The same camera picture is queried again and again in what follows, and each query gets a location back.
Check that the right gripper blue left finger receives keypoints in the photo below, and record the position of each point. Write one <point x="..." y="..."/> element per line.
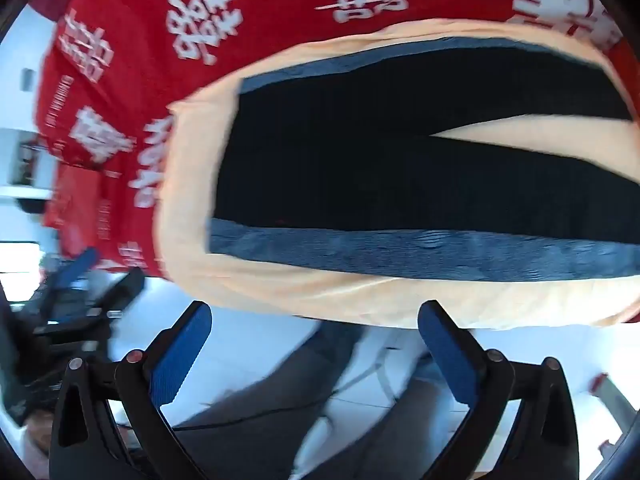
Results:
<point x="86" y="443"/>

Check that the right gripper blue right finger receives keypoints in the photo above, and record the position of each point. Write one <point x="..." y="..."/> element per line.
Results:
<point x="542" y="443"/>

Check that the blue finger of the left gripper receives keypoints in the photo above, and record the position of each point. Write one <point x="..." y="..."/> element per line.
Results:
<point x="116" y="300"/>
<point x="70" y="270"/>

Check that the red bedspread with white characters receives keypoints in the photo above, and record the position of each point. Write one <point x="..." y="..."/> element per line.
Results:
<point x="115" y="67"/>

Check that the black shorts with grey waistband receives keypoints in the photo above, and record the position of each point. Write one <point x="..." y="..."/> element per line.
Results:
<point x="467" y="159"/>

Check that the peach cushion cloth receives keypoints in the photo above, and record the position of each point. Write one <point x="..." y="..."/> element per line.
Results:
<point x="191" y="165"/>

